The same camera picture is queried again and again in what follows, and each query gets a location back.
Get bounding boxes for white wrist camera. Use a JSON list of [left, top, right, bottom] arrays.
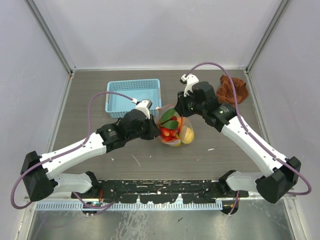
[[135, 99, 153, 119], [180, 73, 199, 97]]

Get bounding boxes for slotted cable duct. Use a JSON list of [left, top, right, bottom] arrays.
[[35, 200, 223, 211]]

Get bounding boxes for light blue plastic basket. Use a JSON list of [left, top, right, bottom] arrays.
[[104, 78, 163, 119]]

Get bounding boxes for right aluminium frame post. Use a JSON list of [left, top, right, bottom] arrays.
[[244, 0, 292, 74]]

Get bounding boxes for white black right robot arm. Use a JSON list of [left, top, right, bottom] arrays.
[[175, 80, 301, 204]]

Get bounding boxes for left aluminium frame post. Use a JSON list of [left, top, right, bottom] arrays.
[[25, 0, 75, 76]]

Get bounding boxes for clear zip top bag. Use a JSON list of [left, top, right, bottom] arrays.
[[156, 104, 195, 147]]

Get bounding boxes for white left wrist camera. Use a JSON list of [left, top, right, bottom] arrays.
[[135, 99, 153, 119]]

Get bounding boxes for aluminium frame post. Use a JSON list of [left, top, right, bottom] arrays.
[[25, 0, 75, 76], [244, 0, 292, 74]]

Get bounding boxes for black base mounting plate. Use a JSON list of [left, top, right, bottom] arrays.
[[79, 180, 237, 204]]

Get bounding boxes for red strawberry cluster with leaves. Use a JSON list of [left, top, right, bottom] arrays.
[[156, 106, 182, 146]]

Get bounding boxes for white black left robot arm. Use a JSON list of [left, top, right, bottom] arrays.
[[20, 109, 161, 202]]

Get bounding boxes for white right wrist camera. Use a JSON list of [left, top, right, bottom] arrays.
[[180, 73, 199, 97]]

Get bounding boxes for brown cloth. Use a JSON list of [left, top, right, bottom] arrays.
[[216, 74, 250, 106]]

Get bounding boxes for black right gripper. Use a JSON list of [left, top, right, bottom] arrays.
[[174, 88, 206, 117]]

